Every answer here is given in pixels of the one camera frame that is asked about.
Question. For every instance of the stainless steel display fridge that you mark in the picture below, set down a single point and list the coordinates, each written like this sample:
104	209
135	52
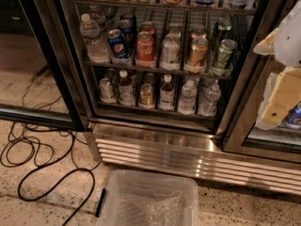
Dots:
168	141

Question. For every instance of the front water bottle middle shelf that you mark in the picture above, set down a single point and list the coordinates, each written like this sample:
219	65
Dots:
97	49

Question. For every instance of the brown juice bottle right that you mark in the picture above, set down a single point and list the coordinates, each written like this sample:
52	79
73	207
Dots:
166	98

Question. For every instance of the rear gold can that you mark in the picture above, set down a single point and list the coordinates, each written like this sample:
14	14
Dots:
197	32

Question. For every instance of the bubble wrap sheet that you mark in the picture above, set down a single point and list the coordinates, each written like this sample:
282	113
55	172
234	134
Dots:
140	206

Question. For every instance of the brown juice bottle left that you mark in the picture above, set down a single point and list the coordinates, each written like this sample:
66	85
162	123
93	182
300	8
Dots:
126	89

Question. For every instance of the rear dark green can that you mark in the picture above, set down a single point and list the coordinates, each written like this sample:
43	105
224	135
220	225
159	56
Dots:
222	30

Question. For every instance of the front gold can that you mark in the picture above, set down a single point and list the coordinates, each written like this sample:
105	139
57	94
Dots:
196	59

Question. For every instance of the silver can bottom shelf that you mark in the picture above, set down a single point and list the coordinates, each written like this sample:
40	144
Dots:
107	91

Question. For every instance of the closed right fridge door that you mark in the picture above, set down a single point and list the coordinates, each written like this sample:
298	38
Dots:
242	136

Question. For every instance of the blue pepsi can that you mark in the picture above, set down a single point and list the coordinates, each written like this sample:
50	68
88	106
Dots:
128	30
118	44

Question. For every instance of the brown juice bottle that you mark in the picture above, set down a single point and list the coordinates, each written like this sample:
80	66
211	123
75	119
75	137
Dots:
126	89
166	98

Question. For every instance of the gold can bottom shelf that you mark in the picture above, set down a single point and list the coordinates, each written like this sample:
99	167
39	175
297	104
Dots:
146	96

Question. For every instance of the front blue Pepsi can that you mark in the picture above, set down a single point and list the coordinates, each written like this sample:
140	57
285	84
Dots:
118	44

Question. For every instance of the rear water bottle middle shelf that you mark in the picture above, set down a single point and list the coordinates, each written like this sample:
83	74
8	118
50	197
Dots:
98	17

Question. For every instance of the blue Pepsi can right compartment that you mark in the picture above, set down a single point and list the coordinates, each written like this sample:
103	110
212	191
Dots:
293	119

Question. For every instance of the front red Coca-Cola can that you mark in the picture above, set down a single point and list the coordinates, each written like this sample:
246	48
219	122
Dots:
145	50

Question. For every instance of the rear red cola can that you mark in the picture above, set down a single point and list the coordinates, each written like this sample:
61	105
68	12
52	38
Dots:
148	27

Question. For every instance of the water bottle shelf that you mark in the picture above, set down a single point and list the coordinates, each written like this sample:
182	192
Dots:
207	105
97	49
98	17
187	101

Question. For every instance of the rightmost water bottle bottom shelf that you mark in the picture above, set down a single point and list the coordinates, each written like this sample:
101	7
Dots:
207	105

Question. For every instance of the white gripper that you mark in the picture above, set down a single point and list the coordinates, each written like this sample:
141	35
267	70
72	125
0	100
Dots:
289	40

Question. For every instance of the open glass fridge door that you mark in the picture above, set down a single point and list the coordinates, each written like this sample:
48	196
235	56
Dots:
38	82

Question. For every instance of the rear blue Pepsi can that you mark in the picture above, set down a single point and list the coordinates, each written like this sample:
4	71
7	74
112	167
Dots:
128	30

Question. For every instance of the front green can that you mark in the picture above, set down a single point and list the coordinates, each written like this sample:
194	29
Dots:
223	56

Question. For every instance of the clear plastic storage bin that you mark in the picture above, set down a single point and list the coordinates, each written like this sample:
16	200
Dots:
164	183

